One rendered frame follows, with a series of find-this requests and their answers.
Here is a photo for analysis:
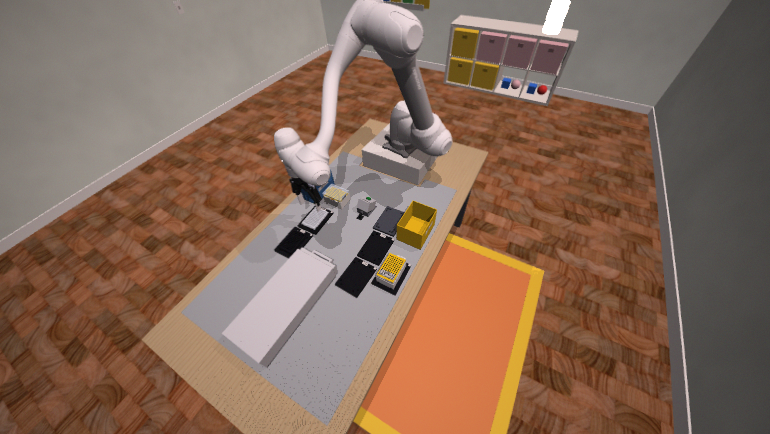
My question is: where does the grey bench mat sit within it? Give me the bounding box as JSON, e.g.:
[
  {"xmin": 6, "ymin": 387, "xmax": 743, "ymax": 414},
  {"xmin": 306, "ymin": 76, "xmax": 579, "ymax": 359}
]
[{"xmin": 181, "ymin": 152, "xmax": 457, "ymax": 426}]

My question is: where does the black multi-well assay plate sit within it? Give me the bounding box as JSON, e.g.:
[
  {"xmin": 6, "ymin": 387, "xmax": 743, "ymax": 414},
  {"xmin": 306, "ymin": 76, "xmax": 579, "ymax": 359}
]
[{"xmin": 278, "ymin": 229, "xmax": 308, "ymax": 255}]

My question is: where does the yellow open-top bin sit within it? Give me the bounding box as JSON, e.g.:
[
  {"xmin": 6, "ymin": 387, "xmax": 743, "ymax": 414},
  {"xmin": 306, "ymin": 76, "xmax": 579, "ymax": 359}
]
[{"xmin": 397, "ymin": 201, "xmax": 437, "ymax": 250}]

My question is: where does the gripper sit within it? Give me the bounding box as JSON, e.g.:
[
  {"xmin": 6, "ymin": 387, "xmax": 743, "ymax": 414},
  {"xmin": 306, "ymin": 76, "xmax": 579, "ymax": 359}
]
[{"xmin": 289, "ymin": 177, "xmax": 322, "ymax": 212}]

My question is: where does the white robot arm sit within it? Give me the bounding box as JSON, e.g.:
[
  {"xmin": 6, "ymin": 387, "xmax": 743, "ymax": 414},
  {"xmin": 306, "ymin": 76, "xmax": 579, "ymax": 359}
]
[{"xmin": 274, "ymin": 0, "xmax": 452, "ymax": 186}]

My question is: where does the blue open bin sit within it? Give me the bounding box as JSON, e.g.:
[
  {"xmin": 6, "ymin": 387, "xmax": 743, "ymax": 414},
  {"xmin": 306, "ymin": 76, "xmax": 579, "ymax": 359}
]
[{"xmin": 301, "ymin": 172, "xmax": 335, "ymax": 203}]

